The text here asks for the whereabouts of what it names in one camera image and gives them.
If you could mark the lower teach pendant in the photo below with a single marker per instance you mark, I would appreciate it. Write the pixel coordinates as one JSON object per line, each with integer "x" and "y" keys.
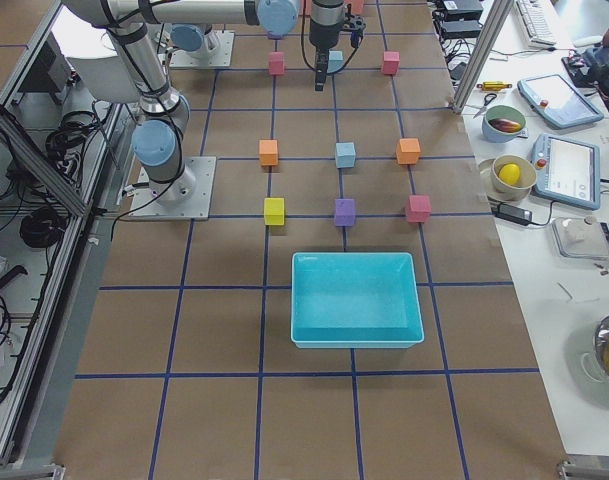
{"x": 567, "y": 171}

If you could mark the kitchen scale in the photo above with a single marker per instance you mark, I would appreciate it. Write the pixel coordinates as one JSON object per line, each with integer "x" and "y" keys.
{"x": 582, "y": 238}

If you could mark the yellow lemon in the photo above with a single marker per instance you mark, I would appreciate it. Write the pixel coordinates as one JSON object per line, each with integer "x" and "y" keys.
{"x": 510, "y": 174}

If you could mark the pink block near bin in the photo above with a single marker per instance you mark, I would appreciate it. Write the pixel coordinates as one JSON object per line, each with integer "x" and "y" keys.
{"x": 418, "y": 208}

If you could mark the upper teach pendant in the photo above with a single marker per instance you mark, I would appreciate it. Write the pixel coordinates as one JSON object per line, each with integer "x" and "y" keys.
{"x": 558, "y": 101}

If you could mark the metal bowl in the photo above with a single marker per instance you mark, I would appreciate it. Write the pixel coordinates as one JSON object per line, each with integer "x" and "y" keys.
{"x": 595, "y": 363}

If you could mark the black power adapter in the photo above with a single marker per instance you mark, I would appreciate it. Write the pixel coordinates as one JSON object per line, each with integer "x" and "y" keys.
{"x": 512, "y": 214}

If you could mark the turquoise plastic bin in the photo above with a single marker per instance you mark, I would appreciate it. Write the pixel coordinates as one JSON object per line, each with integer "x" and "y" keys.
{"x": 366, "y": 300}

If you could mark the teach pendant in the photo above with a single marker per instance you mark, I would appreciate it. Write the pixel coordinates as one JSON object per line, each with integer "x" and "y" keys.
{"x": 558, "y": 101}
{"x": 567, "y": 171}

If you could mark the pink block far left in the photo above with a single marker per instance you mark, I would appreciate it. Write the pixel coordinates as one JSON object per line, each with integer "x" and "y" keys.
{"x": 276, "y": 63}

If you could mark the scissors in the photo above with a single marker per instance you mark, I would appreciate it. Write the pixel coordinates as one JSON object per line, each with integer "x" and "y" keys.
{"x": 488, "y": 99}

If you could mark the orange block left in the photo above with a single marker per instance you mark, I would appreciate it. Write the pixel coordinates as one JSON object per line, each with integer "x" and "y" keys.
{"x": 268, "y": 152}

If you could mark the cream bowl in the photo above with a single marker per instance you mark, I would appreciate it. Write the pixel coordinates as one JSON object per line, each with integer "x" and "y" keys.
{"x": 508, "y": 193}

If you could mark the aluminium frame post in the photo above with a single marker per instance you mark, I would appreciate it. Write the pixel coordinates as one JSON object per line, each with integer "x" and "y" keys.
{"x": 489, "y": 32}

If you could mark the purple block near bin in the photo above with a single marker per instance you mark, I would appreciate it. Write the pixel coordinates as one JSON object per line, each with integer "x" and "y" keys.
{"x": 344, "y": 212}

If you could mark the white keyboard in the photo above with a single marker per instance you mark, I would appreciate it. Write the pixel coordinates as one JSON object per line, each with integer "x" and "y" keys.
{"x": 533, "y": 23}

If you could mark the pink block far right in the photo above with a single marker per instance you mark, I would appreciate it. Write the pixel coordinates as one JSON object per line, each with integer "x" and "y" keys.
{"x": 390, "y": 63}

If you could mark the orange block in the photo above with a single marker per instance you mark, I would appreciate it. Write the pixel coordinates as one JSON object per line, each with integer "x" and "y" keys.
{"x": 268, "y": 152}
{"x": 408, "y": 151}

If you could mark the aluminium side frame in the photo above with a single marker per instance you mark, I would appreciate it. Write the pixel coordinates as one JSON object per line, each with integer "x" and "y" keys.
{"x": 41, "y": 212}

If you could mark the orange block right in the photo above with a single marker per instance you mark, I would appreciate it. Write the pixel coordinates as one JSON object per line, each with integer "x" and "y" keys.
{"x": 408, "y": 151}

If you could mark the blue bowl with fruit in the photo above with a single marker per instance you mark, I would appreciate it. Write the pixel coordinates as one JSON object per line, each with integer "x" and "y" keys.
{"x": 502, "y": 123}

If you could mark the light blue block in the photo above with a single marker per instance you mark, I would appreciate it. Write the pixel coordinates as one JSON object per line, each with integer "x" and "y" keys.
{"x": 345, "y": 155}
{"x": 335, "y": 61}

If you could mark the yellow handled tool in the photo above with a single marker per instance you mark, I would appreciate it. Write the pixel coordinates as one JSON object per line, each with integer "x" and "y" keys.
{"x": 493, "y": 86}

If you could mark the yellow block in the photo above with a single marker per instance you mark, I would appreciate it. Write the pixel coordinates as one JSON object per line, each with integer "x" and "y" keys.
{"x": 274, "y": 211}

